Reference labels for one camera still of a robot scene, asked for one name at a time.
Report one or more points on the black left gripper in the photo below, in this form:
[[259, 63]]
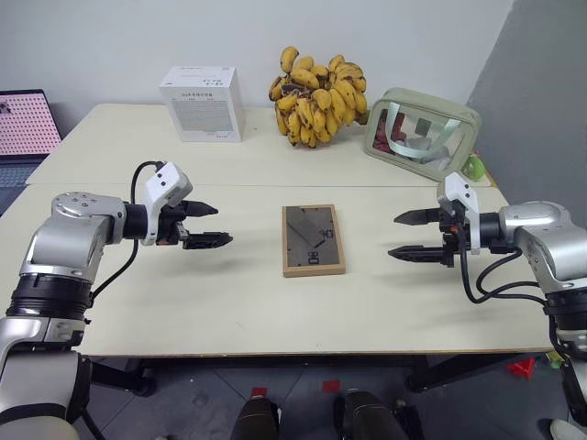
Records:
[[169, 229]]

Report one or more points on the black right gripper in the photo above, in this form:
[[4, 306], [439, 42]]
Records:
[[456, 238]]

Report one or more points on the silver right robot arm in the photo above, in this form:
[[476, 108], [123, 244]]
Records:
[[541, 238]]

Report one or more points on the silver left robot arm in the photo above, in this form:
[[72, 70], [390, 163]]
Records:
[[59, 247]]

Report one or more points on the green plush toy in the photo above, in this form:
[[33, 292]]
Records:
[[474, 167]]

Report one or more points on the white cardboard box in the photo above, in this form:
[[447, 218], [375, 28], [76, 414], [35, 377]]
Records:
[[204, 107]]

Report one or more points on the yellow banana bunch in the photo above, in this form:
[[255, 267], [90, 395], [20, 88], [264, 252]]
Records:
[[316, 101]]

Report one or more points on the red triangular floor object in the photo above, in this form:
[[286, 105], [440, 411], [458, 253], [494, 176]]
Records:
[[523, 369]]

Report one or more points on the dark rounded shape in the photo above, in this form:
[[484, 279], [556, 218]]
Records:
[[254, 419], [371, 417]]

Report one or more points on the laptop with pink screen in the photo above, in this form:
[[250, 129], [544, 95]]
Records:
[[23, 124]]

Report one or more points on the white rounded floor object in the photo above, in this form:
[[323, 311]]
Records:
[[568, 431]]

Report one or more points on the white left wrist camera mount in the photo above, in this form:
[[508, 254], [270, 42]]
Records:
[[167, 181]]

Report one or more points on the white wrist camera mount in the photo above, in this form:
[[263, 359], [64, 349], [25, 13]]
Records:
[[167, 181], [461, 189]]

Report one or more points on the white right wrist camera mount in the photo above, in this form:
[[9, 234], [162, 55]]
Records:
[[461, 189]]

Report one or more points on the wooden picture frame back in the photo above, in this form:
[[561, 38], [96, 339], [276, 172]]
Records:
[[312, 240]]

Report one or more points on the black table leg base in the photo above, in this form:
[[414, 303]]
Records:
[[458, 369], [124, 373]]

